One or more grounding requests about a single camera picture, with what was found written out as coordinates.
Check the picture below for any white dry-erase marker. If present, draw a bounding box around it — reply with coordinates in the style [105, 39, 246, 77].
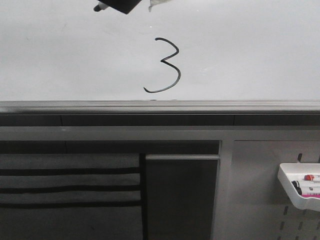
[92, 0, 173, 13]

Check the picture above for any grey pegboard panel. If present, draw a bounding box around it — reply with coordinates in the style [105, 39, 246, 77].
[212, 141, 320, 240]

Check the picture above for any dark grey cabinet panel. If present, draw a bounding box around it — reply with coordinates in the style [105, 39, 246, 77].
[146, 156, 218, 240]

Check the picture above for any pink label marker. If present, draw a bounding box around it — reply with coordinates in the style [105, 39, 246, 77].
[301, 192, 320, 199]

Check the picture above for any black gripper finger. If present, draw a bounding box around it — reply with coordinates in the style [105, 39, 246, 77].
[96, 0, 141, 15]

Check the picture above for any grey fabric pocket organizer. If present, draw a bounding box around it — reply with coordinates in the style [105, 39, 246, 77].
[0, 153, 146, 240]

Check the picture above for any black capped marker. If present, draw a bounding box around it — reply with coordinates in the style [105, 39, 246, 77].
[290, 180, 320, 195]

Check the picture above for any red capped marker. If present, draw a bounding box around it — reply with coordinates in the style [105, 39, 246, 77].
[304, 174, 320, 182]

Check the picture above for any white plastic tray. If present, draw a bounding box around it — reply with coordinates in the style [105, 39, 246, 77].
[277, 163, 320, 212]

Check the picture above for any white whiteboard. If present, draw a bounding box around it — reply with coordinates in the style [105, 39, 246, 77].
[0, 0, 320, 113]

